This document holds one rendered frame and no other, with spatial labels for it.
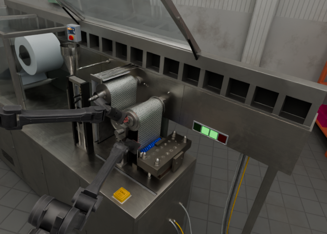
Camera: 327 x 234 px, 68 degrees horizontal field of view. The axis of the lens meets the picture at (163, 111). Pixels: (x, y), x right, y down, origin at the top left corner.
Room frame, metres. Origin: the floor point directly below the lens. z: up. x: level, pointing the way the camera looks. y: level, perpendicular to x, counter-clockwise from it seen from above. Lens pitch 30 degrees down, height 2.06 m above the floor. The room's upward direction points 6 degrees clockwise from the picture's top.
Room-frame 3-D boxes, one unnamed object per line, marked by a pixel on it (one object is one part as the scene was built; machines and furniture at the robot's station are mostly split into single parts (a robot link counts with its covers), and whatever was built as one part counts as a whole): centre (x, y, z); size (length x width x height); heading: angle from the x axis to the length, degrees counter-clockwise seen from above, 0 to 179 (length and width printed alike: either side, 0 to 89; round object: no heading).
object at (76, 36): (1.58, 0.63, 1.66); 0.07 x 0.07 x 0.10; 74
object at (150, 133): (1.32, 0.08, 1.11); 0.23 x 0.01 x 0.18; 146
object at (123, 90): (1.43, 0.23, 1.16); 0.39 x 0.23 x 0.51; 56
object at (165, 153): (1.29, -0.04, 1.00); 0.40 x 0.16 x 0.06; 146
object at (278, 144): (1.98, 0.48, 1.29); 3.10 x 0.28 x 0.30; 56
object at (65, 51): (1.74, 0.73, 1.50); 0.14 x 0.14 x 0.06
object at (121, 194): (0.97, 0.19, 0.91); 0.07 x 0.07 x 0.02; 56
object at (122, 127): (1.24, 0.25, 1.05); 0.06 x 0.05 x 0.31; 146
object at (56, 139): (1.81, 0.95, 0.88); 2.52 x 0.66 x 0.04; 56
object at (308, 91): (1.92, 0.52, 1.55); 3.08 x 0.08 x 0.23; 56
